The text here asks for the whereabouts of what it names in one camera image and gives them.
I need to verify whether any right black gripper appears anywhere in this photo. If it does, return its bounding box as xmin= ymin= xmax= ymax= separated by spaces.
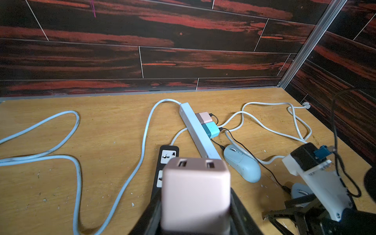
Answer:
xmin=262 ymin=195 xmax=376 ymax=235

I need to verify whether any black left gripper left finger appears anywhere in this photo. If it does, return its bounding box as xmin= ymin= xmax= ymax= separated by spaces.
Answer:
xmin=129 ymin=199 xmax=162 ymax=235

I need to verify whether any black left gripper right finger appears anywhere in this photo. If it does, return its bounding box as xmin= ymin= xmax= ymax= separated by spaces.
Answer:
xmin=230 ymin=189 xmax=263 ymax=235

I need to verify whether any grey blue mouse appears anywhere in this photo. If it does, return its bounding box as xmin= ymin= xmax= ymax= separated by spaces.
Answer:
xmin=291 ymin=183 xmax=313 ymax=199

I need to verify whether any white power strip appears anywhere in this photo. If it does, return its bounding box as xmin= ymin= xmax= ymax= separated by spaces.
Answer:
xmin=179 ymin=103 xmax=221 ymax=160

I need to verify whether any teal charger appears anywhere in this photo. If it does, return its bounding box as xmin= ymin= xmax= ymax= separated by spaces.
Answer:
xmin=202 ymin=121 xmax=220 ymax=139

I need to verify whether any light blue mouse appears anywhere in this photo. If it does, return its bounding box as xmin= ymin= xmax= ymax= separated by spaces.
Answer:
xmin=224 ymin=145 xmax=261 ymax=183

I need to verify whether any black power strip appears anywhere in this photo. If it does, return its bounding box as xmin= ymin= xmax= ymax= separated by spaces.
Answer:
xmin=150 ymin=144 xmax=180 ymax=203

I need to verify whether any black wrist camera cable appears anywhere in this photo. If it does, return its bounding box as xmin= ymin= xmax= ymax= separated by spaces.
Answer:
xmin=330 ymin=88 xmax=363 ymax=198

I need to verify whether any white cable left side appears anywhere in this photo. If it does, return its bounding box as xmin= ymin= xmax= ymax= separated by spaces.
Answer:
xmin=0 ymin=98 xmax=189 ymax=235

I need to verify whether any aluminium frame right post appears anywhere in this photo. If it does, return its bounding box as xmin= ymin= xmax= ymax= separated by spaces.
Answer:
xmin=277 ymin=0 xmax=347 ymax=89

